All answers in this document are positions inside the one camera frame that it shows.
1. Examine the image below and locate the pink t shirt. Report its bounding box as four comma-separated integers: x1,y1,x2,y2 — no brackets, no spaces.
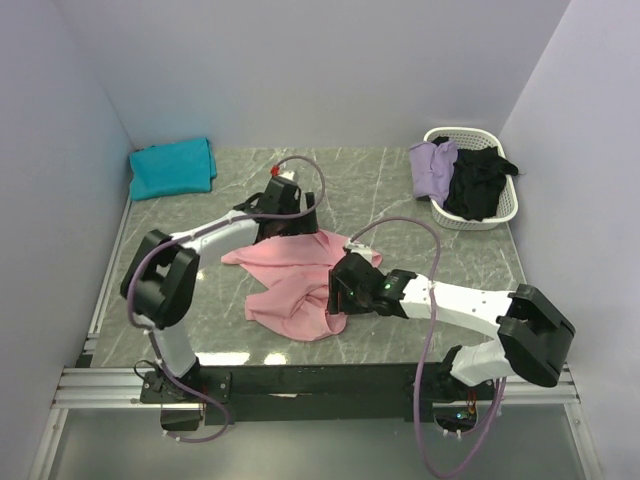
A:
220,229,386,343

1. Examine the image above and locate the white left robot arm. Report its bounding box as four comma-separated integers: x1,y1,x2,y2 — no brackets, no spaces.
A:
120,175,324,402

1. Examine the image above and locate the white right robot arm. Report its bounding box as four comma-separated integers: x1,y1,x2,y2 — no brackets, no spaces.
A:
328,252,575,403

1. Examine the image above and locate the folded teal t shirt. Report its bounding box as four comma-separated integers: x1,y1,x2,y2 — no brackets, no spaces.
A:
129,137,217,201

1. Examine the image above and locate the lavender t shirt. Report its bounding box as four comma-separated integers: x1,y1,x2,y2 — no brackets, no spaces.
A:
409,137,458,207

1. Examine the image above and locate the black t shirt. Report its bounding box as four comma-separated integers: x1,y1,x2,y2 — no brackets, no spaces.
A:
443,142,519,221

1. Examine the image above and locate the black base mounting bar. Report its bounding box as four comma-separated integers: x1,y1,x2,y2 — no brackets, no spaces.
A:
140,363,495,431

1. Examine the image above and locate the white plastic laundry basket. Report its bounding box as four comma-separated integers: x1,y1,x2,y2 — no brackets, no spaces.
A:
423,126,519,231

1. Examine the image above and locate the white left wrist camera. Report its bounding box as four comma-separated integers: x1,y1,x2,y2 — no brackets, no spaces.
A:
270,165,299,183

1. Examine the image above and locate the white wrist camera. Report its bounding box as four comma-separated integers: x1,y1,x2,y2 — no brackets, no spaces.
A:
270,165,299,183
343,239,382,267

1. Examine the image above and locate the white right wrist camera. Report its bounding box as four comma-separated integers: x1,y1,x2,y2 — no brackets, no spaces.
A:
343,239,382,267

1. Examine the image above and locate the aluminium frame rail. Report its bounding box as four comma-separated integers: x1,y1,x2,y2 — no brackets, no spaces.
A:
53,352,581,409

